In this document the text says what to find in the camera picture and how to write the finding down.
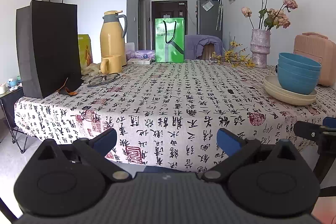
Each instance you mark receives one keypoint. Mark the eyeglasses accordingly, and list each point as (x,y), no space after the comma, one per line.
(103,79)

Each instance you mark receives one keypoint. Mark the blue bowl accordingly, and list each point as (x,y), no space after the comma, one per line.
(299,62)
(299,72)
(296,85)

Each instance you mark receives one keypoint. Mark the black paper bag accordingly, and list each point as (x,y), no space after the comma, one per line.
(50,50)

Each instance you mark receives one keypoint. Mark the yellow flower branches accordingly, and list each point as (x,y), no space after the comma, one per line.
(231,57)

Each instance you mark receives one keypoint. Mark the black orange pouch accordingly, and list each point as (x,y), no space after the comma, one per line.
(72,86)

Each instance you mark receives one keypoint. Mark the yellow mug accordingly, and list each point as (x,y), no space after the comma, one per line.
(113,65)

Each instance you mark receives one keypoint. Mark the wooden chair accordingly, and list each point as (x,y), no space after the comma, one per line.
(209,52)

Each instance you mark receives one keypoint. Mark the yellow carton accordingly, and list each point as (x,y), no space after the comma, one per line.
(85,52)

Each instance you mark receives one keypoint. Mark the white plastic container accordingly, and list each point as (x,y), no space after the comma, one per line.
(130,50)

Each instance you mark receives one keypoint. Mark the white flat box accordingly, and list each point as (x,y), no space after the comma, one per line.
(139,61)

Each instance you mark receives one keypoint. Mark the green paper bag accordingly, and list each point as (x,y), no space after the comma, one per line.
(162,48)

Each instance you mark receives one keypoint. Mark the cream cloth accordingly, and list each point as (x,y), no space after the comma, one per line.
(90,69)

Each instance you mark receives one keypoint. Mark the yellow thermos jug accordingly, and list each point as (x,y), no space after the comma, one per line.
(113,40)

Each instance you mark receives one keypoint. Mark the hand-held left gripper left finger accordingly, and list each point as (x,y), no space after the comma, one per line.
(105,139)

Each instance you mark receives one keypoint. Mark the black folding side table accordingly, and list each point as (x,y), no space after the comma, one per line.
(10,100)

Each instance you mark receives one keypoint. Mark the cream plate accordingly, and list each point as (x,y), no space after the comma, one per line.
(270,82)
(288,102)
(288,98)

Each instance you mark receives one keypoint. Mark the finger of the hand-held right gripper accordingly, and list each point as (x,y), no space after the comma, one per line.
(330,123)
(307,130)

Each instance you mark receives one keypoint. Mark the purple jacket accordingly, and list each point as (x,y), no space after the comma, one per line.
(193,47)

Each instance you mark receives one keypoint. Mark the dark brown door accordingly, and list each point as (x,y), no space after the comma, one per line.
(168,10)

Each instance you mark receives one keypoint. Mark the folded umbrella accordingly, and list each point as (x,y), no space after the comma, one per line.
(220,14)

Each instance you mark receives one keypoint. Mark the dried pink roses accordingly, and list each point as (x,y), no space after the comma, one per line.
(275,16)

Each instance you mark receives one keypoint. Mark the grey refrigerator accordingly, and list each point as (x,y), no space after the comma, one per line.
(210,22)

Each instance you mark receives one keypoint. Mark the paper note on refrigerator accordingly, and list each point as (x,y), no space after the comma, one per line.
(208,5)

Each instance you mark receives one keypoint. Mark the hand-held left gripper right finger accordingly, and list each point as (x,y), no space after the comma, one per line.
(227,142)

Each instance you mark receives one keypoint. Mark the pink textured vase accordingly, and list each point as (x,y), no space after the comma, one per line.
(260,48)

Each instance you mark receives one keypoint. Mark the pink hard case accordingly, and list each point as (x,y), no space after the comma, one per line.
(325,53)

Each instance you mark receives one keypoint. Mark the person's right forearm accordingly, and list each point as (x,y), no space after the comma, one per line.
(326,213)

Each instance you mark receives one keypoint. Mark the purple tissue packet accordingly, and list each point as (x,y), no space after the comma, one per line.
(144,54)

